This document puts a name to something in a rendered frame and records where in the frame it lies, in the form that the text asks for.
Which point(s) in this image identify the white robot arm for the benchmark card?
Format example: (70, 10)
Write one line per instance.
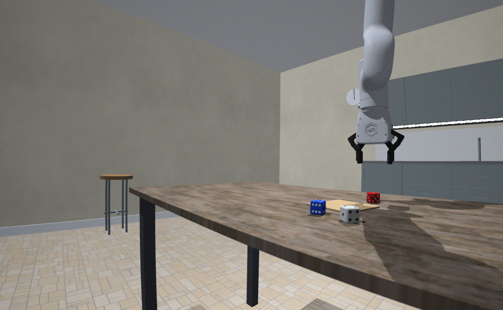
(379, 46)

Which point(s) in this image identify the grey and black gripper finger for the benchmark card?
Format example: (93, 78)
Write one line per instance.
(393, 147)
(358, 147)

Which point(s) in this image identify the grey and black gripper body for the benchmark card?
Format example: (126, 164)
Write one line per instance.
(374, 126)

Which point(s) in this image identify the beige flat mat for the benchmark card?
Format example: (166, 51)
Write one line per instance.
(334, 205)

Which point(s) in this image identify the red die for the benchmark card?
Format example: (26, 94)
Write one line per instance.
(373, 197)

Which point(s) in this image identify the blue die with white pips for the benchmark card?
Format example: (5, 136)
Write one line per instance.
(318, 207)

